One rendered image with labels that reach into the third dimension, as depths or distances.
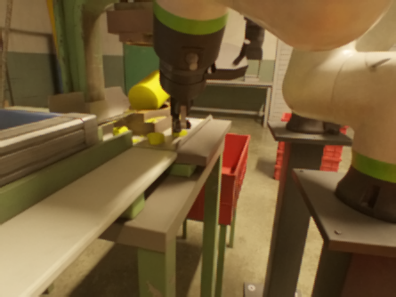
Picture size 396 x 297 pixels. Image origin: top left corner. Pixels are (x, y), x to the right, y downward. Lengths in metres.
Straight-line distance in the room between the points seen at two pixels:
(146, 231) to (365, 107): 0.37
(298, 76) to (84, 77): 0.45
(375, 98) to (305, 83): 0.12
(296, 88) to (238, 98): 5.48
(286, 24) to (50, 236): 0.26
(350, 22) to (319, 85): 0.28
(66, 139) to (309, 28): 0.28
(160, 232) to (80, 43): 0.45
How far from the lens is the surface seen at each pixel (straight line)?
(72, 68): 0.67
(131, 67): 6.69
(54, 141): 0.33
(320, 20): 0.23
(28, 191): 0.30
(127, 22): 0.52
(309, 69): 0.53
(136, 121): 0.52
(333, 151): 2.77
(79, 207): 0.29
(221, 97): 6.05
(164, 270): 0.36
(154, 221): 0.33
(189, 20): 0.31
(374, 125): 0.48
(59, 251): 0.24
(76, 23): 0.64
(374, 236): 0.45
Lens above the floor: 1.14
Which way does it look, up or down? 18 degrees down
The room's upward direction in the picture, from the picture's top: 2 degrees clockwise
